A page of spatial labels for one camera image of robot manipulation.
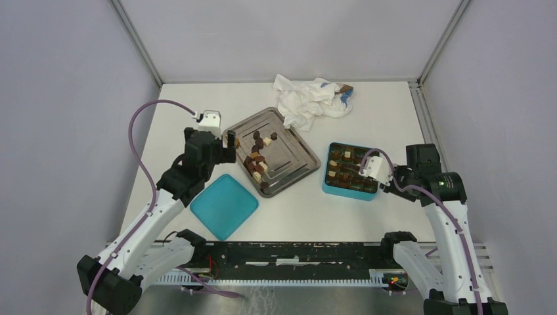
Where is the steel tray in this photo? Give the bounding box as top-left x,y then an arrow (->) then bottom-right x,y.
229,107 -> 321,198

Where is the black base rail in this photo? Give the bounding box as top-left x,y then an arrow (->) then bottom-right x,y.
183,241 -> 402,280

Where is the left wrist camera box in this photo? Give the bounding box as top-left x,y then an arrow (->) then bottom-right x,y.
195,110 -> 222,140

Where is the white crumpled cloth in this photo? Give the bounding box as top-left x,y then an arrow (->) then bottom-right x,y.
273,74 -> 354,131

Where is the teal box lid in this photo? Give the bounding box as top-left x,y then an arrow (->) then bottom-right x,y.
189,174 -> 259,241

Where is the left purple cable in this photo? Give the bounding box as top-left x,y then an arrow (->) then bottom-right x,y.
85,100 -> 244,315

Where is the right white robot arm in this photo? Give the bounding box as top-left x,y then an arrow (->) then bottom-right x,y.
379,144 -> 508,314

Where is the teal chocolate box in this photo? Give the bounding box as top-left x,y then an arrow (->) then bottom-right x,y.
322,142 -> 379,201

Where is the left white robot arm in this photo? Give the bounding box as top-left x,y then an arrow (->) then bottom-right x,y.
77,127 -> 236,314

